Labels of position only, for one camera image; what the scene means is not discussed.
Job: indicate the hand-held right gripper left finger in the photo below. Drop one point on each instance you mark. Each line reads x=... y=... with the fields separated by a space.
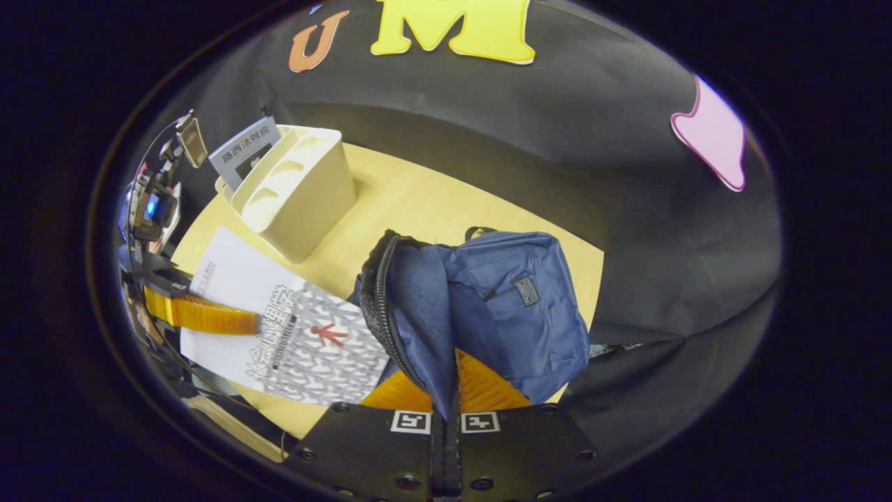
x=376 y=453

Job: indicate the white plastic bookshelf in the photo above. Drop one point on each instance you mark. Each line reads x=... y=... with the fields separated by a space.
x=300 y=202

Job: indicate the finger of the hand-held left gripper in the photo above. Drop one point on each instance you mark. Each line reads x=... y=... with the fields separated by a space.
x=209 y=317

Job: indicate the white blue-edged book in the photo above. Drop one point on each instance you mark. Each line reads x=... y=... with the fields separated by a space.
x=244 y=150

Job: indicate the white grey patterned book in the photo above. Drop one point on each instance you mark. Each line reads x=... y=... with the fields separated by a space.
x=313 y=348

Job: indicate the blue schoolbag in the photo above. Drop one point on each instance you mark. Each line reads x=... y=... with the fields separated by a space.
x=502 y=307

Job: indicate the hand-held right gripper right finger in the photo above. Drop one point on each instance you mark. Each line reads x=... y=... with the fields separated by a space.
x=516 y=453

